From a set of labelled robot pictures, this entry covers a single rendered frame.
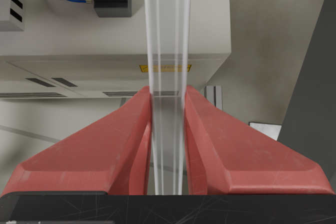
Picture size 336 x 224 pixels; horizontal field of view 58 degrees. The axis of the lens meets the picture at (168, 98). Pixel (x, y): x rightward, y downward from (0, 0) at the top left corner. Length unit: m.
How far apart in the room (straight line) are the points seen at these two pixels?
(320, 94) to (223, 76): 0.93
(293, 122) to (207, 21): 0.30
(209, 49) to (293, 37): 0.77
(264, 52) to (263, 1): 0.19
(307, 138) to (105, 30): 0.35
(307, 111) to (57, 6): 0.41
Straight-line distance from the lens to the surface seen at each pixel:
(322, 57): 0.18
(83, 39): 0.48
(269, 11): 1.21
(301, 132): 0.20
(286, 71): 1.17
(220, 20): 0.48
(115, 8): 0.45
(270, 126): 1.11
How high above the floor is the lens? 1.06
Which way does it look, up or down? 84 degrees down
